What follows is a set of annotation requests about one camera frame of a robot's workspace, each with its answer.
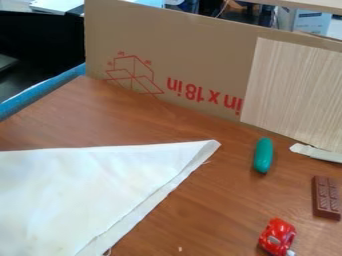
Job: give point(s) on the white cloth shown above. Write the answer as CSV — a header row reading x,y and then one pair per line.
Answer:
x,y
67,196

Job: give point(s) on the cardboard box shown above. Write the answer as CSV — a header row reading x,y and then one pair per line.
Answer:
x,y
178,56

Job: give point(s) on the green toy cucumber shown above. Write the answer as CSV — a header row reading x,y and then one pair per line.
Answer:
x,y
263,155

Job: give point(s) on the light wooden board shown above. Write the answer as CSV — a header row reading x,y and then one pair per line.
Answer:
x,y
294,93

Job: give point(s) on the grey tape strip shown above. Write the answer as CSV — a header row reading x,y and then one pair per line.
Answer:
x,y
317,152

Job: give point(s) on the red toy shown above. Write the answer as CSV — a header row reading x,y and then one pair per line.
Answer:
x,y
277,236

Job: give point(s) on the brown toy chocolate bar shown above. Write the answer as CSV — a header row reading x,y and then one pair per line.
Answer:
x,y
327,197

